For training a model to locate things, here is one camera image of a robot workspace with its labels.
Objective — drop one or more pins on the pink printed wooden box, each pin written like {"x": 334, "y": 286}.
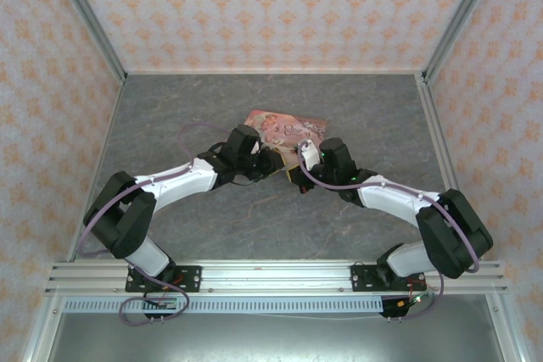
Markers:
{"x": 292, "y": 124}

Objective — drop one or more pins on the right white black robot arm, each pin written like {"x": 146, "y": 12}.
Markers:
{"x": 390, "y": 198}

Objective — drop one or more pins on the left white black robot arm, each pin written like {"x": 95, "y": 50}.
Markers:
{"x": 178, "y": 182}

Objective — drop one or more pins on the small electronics board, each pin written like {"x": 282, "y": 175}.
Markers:
{"x": 409, "y": 300}
{"x": 161, "y": 304}

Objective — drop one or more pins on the grey metal sheet panel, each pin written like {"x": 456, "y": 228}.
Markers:
{"x": 275, "y": 338}

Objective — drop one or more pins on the aluminium frame rail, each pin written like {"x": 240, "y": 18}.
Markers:
{"x": 437, "y": 141}
{"x": 275, "y": 71}
{"x": 108, "y": 133}

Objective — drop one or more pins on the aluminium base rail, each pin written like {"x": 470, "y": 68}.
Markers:
{"x": 275, "y": 277}

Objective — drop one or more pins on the aluminium frame post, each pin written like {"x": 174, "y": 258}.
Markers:
{"x": 91, "y": 18}
{"x": 505, "y": 332}
{"x": 460, "y": 18}
{"x": 40, "y": 332}

